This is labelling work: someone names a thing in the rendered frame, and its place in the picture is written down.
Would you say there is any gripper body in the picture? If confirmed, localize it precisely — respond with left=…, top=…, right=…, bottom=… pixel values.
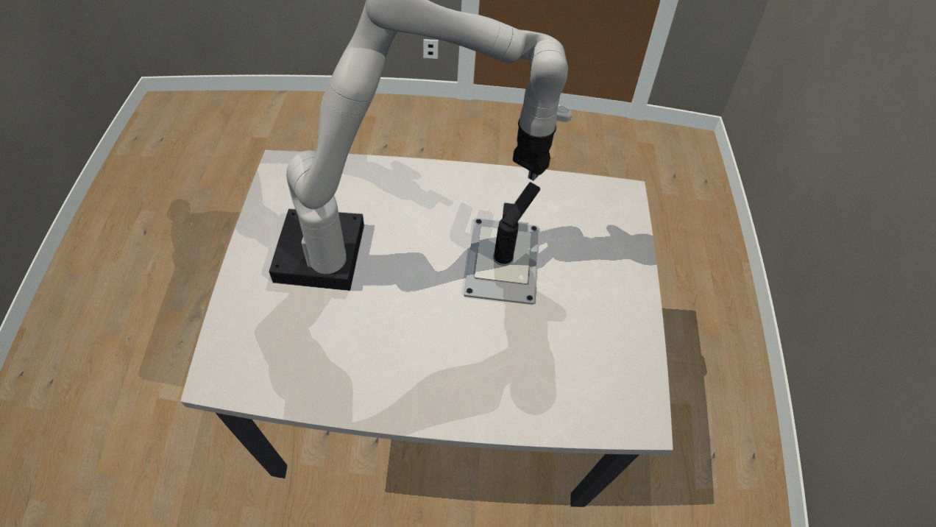
left=513, top=105, right=572, bottom=175

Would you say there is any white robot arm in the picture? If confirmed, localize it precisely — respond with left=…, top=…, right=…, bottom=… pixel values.
left=286, top=0, right=568, bottom=274

